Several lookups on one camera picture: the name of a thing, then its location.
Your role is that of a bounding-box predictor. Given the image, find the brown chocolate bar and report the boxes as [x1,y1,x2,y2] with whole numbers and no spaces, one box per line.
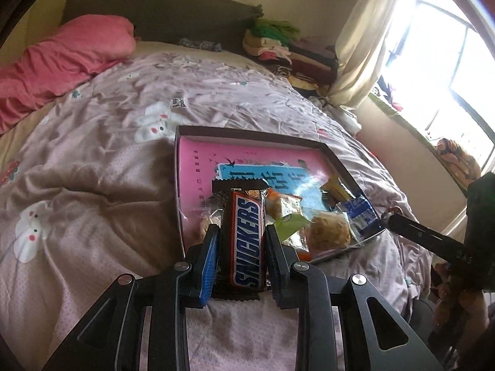
[212,179,273,302]

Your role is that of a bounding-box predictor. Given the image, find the yellow snack bar packet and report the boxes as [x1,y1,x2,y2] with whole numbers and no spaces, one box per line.
[320,176,352,203]

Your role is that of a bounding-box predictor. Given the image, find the person's right hand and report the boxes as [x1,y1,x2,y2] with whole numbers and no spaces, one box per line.
[432,263,485,330]

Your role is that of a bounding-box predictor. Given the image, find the beige bed sheet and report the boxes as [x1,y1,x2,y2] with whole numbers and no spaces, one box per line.
[0,40,279,171]

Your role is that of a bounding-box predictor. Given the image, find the orange bread packet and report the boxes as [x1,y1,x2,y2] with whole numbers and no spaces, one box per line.
[264,189,314,262]

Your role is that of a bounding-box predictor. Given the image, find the clear cracker packet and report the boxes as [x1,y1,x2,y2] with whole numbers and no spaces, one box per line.
[195,201,225,240]

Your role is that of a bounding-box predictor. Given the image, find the dark grey headboard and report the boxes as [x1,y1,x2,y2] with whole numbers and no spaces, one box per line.
[62,0,264,53]

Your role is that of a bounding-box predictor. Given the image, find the window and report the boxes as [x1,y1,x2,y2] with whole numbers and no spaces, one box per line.
[381,0,495,155]

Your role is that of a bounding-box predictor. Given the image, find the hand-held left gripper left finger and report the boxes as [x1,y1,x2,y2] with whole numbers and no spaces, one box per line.
[42,224,221,371]

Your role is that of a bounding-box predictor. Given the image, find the cream curtain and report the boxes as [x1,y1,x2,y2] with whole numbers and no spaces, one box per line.
[327,0,416,109]

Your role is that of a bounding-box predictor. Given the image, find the pink book with blue label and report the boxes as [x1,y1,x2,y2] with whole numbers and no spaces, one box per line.
[180,139,349,248]

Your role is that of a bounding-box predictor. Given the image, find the dark patterned pillow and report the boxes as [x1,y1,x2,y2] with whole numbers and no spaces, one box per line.
[179,38,222,52]

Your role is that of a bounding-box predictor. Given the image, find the dark shallow cardboard tray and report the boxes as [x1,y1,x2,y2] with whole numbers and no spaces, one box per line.
[174,125,386,265]

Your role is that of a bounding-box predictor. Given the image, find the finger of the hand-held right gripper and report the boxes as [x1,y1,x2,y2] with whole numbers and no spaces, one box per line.
[386,212,467,259]

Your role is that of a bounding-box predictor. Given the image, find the blue cookie packet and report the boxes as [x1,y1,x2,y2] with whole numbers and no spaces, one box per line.
[334,195,381,236]

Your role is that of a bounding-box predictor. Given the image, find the clothes on windowsill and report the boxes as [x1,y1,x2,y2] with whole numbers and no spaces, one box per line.
[377,75,405,111]

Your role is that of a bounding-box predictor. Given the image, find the white crumpled cloth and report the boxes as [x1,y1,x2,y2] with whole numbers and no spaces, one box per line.
[313,95,360,132]

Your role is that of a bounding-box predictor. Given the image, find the pile of folded clothes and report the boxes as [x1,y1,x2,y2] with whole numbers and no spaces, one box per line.
[243,17,341,97]

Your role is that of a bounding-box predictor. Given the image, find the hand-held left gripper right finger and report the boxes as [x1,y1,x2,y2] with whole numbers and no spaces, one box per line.
[264,224,445,371]

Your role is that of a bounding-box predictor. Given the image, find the pink pillow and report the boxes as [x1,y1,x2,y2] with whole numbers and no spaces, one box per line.
[0,14,137,134]

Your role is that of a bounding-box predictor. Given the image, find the orange floral cushion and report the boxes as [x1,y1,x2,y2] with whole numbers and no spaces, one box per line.
[435,137,482,192]

